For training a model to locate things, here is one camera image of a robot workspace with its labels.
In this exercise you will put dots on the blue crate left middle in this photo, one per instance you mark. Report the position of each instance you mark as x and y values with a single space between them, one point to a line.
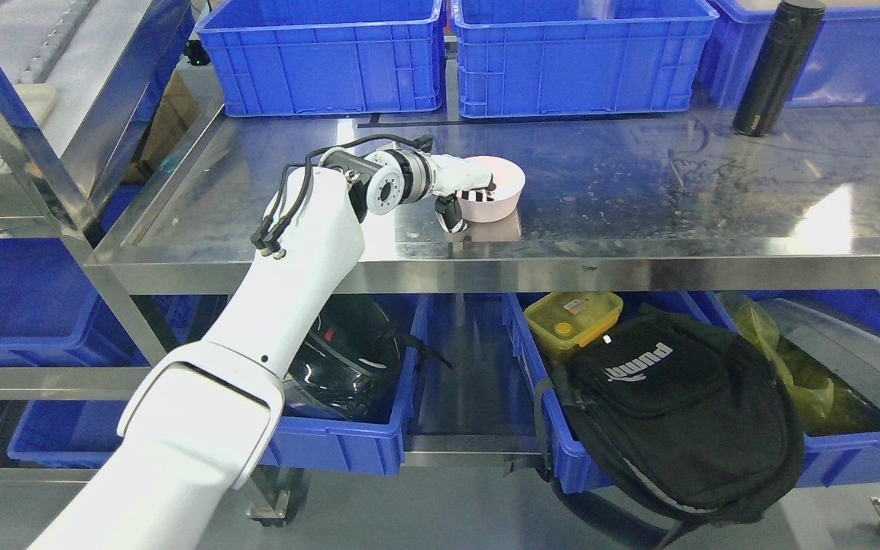
50 313

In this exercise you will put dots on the steel shelf rack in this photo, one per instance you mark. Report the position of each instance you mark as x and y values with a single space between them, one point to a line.
657 202

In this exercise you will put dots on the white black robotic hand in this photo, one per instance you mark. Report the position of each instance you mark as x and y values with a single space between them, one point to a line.
450 176

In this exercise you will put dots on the blue crate with backpack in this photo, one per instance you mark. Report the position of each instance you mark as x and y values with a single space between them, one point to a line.
569 462

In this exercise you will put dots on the pink ikea bowl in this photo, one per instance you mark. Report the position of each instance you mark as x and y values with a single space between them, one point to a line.
483 206

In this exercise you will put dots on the blue crate top right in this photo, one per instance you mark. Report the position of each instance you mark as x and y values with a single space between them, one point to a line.
842 68

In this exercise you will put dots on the yellow lunch box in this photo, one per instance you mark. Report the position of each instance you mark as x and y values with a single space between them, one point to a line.
564 323

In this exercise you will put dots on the black puma backpack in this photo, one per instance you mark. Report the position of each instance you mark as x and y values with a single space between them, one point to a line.
688 419

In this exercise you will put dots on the blue crate with helmet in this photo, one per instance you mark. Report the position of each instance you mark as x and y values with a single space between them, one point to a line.
375 448

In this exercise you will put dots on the blue crate lower right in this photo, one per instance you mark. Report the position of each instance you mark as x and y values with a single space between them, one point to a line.
841 329

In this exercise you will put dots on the black helmet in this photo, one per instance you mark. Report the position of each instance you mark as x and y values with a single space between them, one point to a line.
350 362

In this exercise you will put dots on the blue crate top middle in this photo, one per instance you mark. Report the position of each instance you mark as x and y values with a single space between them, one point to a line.
520 59

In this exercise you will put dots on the steel side rack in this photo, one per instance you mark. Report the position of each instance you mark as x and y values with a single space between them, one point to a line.
110 61

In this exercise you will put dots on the black thermos bottle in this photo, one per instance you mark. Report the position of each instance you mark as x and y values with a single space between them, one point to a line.
792 31

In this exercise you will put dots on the blue crate top left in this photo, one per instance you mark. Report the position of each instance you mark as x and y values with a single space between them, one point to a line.
304 58

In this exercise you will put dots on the yellow plastic bag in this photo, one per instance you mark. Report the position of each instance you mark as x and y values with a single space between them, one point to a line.
825 404

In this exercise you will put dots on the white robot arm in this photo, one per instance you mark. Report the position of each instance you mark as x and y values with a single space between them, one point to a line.
197 425

